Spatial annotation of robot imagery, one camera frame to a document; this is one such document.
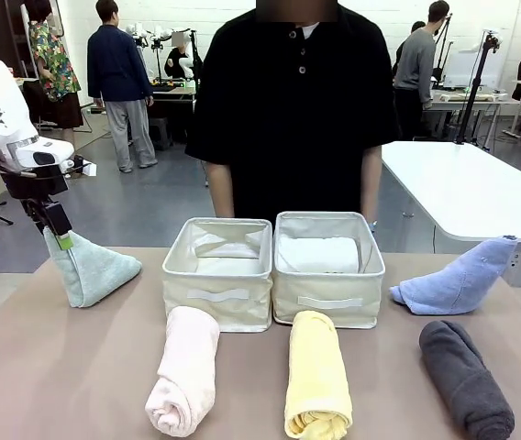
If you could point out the black step stool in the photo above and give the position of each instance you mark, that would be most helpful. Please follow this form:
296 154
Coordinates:
160 133

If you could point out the person in black polo shirt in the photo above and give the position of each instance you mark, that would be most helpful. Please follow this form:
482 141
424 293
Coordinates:
292 114

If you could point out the mint green towel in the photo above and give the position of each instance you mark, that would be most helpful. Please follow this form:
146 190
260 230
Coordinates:
91 270

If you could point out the person in floral shirt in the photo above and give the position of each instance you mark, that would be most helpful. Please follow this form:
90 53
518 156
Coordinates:
54 64

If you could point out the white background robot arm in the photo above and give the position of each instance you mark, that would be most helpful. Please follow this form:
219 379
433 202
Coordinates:
150 32

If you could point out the person in grey sweater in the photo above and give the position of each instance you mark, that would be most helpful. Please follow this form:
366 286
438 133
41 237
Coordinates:
418 69

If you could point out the dark grey towel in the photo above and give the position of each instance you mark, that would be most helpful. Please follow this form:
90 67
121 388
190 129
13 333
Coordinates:
467 380

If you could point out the cream fabric storage bin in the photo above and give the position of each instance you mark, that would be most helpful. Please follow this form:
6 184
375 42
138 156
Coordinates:
214 298
329 300

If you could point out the white rolled towel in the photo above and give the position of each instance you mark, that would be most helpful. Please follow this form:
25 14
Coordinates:
318 256

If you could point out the person's left forearm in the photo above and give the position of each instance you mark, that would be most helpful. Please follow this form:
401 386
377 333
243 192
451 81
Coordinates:
371 183

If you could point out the person in navy jacket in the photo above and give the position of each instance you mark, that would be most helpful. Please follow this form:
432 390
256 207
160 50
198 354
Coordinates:
123 78

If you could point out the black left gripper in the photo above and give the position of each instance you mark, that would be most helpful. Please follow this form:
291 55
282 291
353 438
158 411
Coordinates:
36 184

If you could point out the person's right forearm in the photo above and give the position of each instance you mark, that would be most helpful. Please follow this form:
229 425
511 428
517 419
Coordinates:
220 192

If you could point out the black tripod stand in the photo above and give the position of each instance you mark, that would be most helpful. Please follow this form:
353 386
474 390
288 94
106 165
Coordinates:
476 91

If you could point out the pink towel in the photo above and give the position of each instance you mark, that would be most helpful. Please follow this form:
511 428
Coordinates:
187 366

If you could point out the yellow towel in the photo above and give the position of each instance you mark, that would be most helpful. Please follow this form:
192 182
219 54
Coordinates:
318 371

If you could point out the light blue towel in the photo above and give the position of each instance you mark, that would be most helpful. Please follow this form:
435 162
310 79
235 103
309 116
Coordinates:
457 286

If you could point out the seated person in black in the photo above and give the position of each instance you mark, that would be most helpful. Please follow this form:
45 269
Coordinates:
177 62

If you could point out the white side table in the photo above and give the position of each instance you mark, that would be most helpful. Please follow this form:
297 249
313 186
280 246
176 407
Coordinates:
471 183

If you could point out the white background desk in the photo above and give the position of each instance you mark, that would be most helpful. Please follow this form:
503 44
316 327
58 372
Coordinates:
471 103

